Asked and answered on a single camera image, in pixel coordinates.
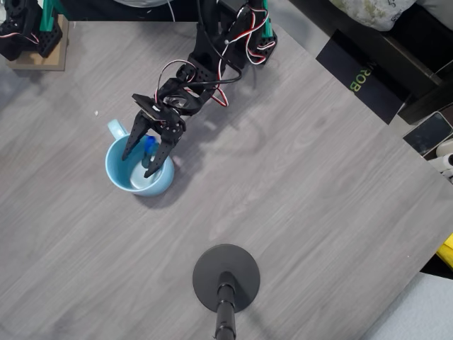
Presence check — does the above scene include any black furniture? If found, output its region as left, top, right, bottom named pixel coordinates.
left=288, top=0, right=453, bottom=125

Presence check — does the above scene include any wooden base board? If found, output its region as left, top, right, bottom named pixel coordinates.
left=5, top=13, right=70, bottom=72

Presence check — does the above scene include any light blue mug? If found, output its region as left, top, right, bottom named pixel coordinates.
left=104, top=118, right=175, bottom=198

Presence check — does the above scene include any blue marker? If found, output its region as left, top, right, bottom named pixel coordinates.
left=141, top=135, right=159, bottom=169

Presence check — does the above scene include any black box with green letters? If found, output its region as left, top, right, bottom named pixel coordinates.
left=314, top=28, right=411, bottom=125

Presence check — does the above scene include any black round-base camera stand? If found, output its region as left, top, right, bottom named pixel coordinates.
left=192, top=243, right=261, bottom=340

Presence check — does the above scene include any light grey fabric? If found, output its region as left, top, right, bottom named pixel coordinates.
left=360, top=271, right=453, bottom=340

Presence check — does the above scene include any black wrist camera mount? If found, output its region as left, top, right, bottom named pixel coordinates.
left=132, top=92, right=169, bottom=123

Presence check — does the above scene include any red white servo wire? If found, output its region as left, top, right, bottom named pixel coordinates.
left=226, top=5, right=277, bottom=65
left=159, top=59, right=230, bottom=108

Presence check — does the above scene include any yellow object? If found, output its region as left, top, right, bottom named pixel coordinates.
left=435, top=233, right=453, bottom=268

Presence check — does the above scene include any smartphone with dark screen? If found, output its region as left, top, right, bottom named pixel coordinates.
left=402, top=111, right=453, bottom=157

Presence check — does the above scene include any patterned white pillow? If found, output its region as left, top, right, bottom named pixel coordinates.
left=328, top=0, right=418, bottom=32

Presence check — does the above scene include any white round object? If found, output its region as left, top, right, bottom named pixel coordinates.
left=113, top=0, right=176, bottom=9

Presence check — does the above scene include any green printed clamp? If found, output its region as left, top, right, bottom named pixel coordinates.
left=38, top=0, right=59, bottom=35
left=260, top=17, right=279, bottom=40

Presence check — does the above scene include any white device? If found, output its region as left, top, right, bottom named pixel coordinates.
left=426, top=140, right=453, bottom=183

